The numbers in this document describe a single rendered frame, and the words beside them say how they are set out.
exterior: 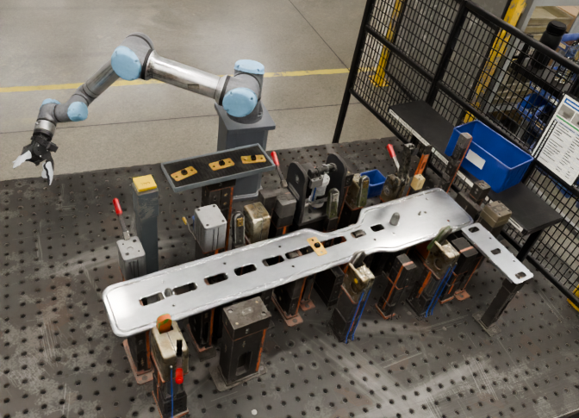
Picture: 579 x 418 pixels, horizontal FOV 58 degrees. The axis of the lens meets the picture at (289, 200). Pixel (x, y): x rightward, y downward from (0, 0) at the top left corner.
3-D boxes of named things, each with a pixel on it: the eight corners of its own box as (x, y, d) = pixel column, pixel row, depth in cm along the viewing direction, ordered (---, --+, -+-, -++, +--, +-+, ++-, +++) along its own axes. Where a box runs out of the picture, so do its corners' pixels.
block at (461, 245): (438, 307, 209) (464, 260, 190) (421, 286, 216) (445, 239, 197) (457, 299, 213) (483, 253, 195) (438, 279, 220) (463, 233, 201)
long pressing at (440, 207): (119, 349, 144) (118, 346, 143) (97, 288, 158) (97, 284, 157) (477, 224, 205) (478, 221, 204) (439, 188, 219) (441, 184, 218)
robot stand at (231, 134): (209, 175, 248) (214, 102, 221) (251, 170, 255) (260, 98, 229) (221, 204, 234) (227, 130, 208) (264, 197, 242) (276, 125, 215)
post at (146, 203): (142, 283, 196) (136, 196, 167) (136, 269, 201) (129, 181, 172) (162, 277, 200) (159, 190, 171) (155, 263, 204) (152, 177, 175)
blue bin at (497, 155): (497, 194, 214) (510, 169, 206) (442, 152, 231) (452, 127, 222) (520, 183, 223) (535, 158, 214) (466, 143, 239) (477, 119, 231)
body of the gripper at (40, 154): (36, 167, 210) (44, 142, 215) (49, 162, 206) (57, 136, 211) (18, 159, 204) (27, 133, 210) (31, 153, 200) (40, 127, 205)
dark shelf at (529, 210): (524, 236, 202) (527, 231, 200) (386, 110, 256) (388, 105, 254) (561, 222, 211) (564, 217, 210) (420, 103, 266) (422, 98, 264)
